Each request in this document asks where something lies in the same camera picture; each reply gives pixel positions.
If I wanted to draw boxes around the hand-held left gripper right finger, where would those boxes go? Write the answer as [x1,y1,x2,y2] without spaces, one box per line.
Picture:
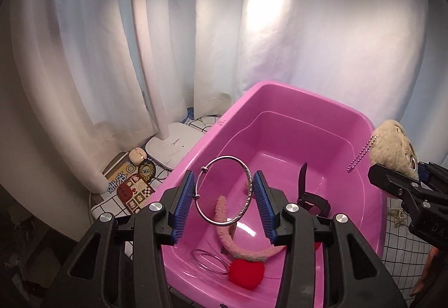
[253,170,408,308]

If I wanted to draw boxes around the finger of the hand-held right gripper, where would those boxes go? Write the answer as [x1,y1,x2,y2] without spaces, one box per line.
[416,161,448,195]
[367,163,436,216]

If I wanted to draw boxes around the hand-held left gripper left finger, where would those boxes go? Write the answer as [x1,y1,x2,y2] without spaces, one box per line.
[44,170,196,308]

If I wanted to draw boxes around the large silver bangle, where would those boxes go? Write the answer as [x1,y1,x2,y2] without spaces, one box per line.
[193,156,253,226]

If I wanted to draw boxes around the beige plush keychain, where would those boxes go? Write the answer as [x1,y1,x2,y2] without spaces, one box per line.
[347,120,419,180]

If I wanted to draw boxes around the pink fuzzy strawberry headband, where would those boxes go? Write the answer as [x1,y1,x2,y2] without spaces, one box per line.
[215,194,324,291]

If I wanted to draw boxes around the small thin silver bangle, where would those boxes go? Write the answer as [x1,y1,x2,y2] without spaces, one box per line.
[192,249,230,275]

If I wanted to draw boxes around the black studded wristband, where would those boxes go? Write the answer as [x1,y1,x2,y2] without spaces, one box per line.
[297,163,331,216]

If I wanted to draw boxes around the pink plastic bin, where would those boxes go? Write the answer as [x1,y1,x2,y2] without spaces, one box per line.
[159,81,387,308]

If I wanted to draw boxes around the person's right hand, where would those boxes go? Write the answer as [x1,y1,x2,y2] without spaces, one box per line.
[409,247,442,299]

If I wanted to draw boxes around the pearl hair claw clip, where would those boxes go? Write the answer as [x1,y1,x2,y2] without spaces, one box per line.
[387,205,408,228]

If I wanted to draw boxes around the patterned card packets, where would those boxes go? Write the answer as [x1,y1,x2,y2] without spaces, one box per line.
[102,152,156,214]

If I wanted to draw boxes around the round black badge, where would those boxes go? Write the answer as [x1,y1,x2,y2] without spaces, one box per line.
[138,159,155,183]

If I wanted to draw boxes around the white desk lamp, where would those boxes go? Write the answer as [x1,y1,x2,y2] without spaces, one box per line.
[118,0,253,167]

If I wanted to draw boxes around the beige earbud case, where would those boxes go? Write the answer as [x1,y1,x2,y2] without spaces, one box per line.
[128,148,147,163]

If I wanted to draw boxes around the white curtain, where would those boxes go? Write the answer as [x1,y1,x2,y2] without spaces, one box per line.
[10,0,448,193]

